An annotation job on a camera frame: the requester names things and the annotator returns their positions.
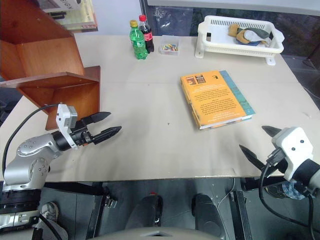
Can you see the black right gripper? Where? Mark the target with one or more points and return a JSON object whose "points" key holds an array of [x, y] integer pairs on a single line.
{"points": [[278, 165]]}

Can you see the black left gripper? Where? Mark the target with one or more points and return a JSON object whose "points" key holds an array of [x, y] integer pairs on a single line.
{"points": [[80, 136]]}

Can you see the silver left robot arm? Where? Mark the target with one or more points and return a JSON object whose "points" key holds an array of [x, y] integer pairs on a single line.
{"points": [[27, 150]]}

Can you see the orange paperback book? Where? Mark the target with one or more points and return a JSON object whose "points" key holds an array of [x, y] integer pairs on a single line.
{"points": [[212, 100]]}

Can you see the wooden bookshelf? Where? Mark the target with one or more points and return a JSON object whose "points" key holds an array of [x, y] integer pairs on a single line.
{"points": [[37, 50]]}

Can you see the cream yellow book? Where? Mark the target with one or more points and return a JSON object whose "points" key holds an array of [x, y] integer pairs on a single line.
{"points": [[85, 17]]}

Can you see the black and white book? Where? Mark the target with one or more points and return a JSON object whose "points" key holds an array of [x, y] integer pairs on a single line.
{"points": [[62, 5]]}

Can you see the blue plastic bag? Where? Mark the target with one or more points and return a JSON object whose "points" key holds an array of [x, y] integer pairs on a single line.
{"points": [[293, 190]]}

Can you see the black table leg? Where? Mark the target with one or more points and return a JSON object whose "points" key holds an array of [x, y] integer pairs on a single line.
{"points": [[241, 215]]}

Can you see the dark rounded robot foot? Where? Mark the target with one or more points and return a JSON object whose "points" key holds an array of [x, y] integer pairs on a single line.
{"points": [[207, 212], [147, 210]]}

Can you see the green soda bottle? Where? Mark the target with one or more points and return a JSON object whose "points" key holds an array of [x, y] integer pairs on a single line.
{"points": [[137, 42]]}

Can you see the cola bottle red cap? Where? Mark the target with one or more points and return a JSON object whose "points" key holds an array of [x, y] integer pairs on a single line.
{"points": [[148, 37]]}

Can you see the white sneaker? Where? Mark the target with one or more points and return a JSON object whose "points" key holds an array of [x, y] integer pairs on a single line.
{"points": [[50, 211]]}

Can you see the clear box of coloured pieces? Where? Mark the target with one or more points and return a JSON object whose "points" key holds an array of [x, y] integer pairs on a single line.
{"points": [[170, 47]]}

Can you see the white plastic basket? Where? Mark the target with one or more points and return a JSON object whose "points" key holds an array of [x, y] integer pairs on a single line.
{"points": [[212, 42]]}

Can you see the tan leather work glove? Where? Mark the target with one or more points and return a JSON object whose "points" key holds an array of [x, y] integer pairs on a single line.
{"points": [[235, 31]]}

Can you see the grey robot torso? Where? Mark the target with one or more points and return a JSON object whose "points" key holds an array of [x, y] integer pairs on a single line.
{"points": [[150, 235]]}

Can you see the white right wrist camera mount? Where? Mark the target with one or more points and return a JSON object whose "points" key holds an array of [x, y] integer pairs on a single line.
{"points": [[295, 142]]}

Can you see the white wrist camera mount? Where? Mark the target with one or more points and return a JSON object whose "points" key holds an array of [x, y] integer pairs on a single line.
{"points": [[295, 142], [62, 112]]}

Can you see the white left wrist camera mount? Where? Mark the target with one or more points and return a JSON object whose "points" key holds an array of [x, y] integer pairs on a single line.
{"points": [[62, 112]]}

